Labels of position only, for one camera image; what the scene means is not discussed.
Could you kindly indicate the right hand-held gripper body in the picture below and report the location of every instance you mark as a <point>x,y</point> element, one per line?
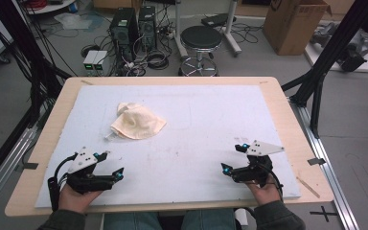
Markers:
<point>252,171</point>

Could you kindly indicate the thin wooden stick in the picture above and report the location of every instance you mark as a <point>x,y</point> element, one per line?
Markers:
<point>308,187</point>

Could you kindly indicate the clear plastic bag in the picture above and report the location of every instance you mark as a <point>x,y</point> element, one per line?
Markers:
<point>73,21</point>

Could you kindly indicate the white round table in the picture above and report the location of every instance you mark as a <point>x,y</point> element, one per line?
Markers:
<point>49,7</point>

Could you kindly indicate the person's leg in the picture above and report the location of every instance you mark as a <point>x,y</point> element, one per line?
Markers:
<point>209,220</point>
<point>131,222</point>

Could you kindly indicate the person's left hand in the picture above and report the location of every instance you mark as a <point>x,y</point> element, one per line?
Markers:
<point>76,199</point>

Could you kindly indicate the person's left leg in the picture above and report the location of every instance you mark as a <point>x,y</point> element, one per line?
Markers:
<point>131,222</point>

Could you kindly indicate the person's right leg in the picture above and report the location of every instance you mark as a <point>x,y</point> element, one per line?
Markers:
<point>209,220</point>

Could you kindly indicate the cream cloth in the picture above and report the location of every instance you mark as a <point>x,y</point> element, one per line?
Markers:
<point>137,123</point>

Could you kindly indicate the aluminium rail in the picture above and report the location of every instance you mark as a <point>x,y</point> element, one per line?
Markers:
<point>6,166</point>
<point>329,166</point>

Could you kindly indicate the white board with grey device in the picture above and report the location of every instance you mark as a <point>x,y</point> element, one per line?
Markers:
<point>354,52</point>

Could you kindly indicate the white foam board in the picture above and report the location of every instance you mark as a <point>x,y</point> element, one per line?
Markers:
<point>188,127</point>

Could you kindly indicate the slim black computer tower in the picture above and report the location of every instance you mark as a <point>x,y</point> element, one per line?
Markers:
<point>147,27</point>

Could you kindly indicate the white metal desk leg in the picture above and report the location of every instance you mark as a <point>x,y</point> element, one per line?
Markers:
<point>231,28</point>
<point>179,28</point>

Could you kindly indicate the black round stool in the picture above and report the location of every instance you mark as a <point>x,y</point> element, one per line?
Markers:
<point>201,38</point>

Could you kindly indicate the large black computer tower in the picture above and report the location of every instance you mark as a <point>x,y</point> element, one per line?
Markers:
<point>123,32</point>

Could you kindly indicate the black metal frame stand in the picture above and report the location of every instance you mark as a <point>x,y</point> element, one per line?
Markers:
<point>326,57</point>

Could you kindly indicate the person's right hand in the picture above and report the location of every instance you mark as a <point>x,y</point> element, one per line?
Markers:
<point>265,193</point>

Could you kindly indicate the cardboard box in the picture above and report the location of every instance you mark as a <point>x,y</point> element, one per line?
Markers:
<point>292,27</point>

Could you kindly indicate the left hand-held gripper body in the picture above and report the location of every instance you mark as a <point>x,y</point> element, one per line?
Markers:
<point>86,183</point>

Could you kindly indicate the white power supply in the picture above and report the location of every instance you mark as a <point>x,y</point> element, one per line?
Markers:
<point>89,62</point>
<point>101,63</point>

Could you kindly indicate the black flat case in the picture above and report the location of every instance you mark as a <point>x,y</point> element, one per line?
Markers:
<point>217,19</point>

